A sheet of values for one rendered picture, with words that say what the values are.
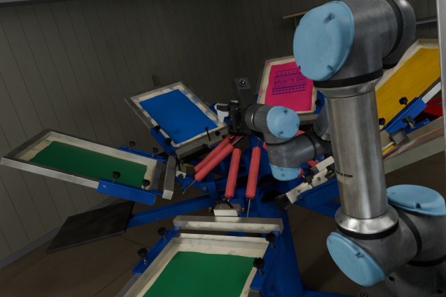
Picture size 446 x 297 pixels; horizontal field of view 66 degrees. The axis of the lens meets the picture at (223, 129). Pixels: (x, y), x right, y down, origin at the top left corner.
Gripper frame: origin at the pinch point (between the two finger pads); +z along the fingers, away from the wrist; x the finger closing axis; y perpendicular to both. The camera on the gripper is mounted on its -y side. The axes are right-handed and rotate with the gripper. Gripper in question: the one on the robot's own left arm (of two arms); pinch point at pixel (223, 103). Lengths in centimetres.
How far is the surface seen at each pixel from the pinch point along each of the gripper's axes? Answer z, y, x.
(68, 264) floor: 262, 178, -73
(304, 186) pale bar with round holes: 17, 47, 43
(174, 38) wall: 457, -49, 138
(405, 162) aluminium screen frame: -34, 22, 43
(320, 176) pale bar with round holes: 19, 45, 54
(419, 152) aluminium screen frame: -38, 18, 43
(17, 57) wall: 359, -37, -82
